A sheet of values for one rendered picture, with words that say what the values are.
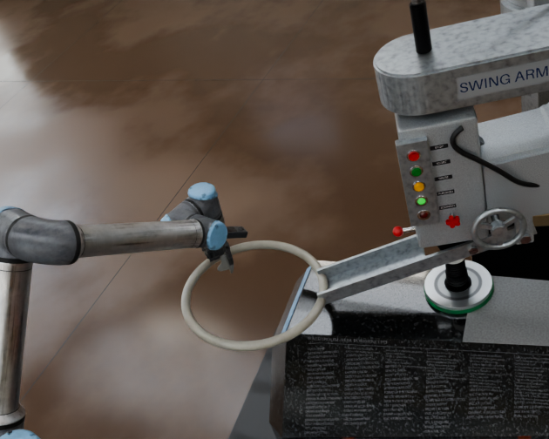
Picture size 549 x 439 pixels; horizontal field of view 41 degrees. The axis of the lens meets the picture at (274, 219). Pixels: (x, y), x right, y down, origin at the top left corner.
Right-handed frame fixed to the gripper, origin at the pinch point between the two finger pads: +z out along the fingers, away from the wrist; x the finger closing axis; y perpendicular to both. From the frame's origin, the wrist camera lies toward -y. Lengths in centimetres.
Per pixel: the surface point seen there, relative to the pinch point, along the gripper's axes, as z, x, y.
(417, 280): 1, 45, -49
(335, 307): 4.1, 36.3, -21.6
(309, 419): 24, 56, 3
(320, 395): 18, 54, -3
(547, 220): 1, 49, -101
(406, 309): 2, 53, -39
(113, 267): 106, -150, 28
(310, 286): 5.2, 22.1, -20.3
